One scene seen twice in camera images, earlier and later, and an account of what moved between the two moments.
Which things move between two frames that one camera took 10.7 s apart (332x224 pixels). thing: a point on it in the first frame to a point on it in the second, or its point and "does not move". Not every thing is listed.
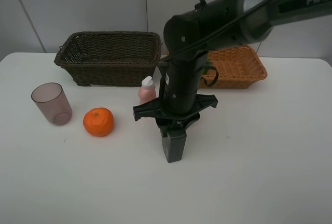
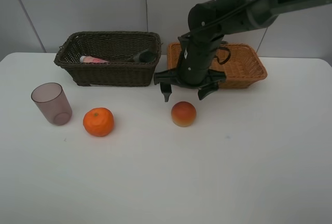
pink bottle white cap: [147, 92] to [89, 59]
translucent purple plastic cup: [51, 100] does not move
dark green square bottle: [174, 144] to [148, 56]
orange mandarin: [98, 122] does not move
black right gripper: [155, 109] to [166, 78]
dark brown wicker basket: [110, 58] does not move
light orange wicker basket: [239, 67] does not move
